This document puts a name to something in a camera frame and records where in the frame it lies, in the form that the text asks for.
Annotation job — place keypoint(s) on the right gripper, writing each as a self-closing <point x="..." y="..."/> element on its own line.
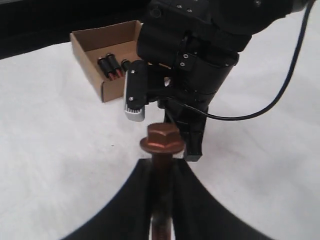
<point x="200" y="80"/>

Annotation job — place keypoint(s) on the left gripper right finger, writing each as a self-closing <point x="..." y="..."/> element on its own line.
<point x="200" y="212"/>

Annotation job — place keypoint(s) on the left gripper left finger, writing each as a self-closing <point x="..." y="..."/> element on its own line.
<point x="125" y="205"/>

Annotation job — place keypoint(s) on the copper hex flange bolt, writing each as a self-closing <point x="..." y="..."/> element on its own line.
<point x="162" y="140"/>

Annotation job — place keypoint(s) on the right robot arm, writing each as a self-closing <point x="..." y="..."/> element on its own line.
<point x="200" y="27"/>

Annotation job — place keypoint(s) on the open cardboard box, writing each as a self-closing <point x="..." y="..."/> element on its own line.
<point x="95" y="47"/>

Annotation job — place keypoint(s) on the black sleeve with bolt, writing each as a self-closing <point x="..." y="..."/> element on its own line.
<point x="113" y="63"/>
<point x="105" y="68"/>
<point x="125" y="64"/>

